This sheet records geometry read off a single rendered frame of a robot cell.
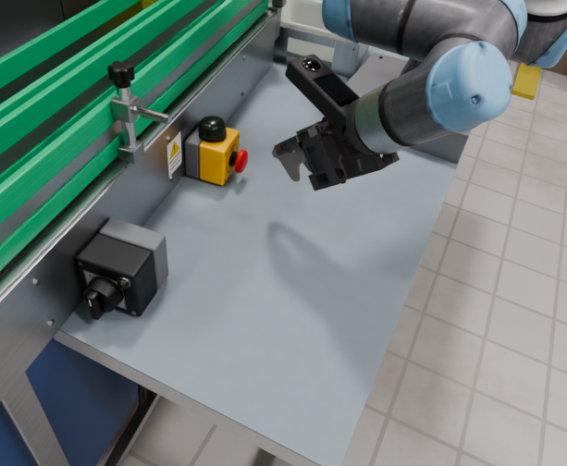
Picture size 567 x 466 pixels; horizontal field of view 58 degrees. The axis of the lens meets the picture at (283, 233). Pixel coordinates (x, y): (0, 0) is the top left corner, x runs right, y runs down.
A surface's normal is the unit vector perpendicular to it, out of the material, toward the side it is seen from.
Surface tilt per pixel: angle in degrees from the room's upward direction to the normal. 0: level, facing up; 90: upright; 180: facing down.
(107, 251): 0
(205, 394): 0
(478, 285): 0
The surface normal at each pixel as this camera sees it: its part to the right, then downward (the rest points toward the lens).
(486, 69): 0.54, -0.10
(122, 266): 0.10, -0.71
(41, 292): 0.94, 0.29
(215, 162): -0.32, 0.64
